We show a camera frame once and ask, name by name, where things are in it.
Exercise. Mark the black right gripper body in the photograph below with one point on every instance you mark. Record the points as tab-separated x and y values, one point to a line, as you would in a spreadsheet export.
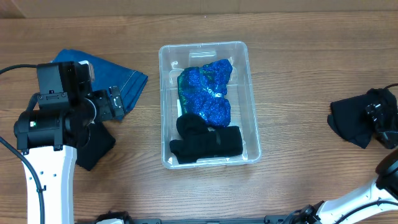
376	109

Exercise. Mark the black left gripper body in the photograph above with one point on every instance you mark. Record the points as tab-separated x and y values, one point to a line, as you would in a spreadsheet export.
102	106

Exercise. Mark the black taped cloth bundle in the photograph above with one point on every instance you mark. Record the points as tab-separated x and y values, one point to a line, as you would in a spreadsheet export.
198	142

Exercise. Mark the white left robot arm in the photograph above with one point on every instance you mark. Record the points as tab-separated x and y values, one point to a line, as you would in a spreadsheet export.
62	123

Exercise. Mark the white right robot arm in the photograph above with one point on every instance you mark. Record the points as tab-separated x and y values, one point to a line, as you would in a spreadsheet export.
378	195

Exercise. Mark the black folded cloth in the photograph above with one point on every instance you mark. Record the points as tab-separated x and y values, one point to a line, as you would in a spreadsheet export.
98	144

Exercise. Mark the white paper label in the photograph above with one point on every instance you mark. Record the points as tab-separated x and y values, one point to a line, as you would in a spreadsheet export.
179	109

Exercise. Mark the clear plastic storage bin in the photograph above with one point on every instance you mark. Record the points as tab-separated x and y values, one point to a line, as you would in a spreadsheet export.
173	59

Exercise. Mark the blue sequin cloth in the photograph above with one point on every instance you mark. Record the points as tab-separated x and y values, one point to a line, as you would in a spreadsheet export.
202	91

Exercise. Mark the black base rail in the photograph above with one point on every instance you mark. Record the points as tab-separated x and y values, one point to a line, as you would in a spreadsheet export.
124	217

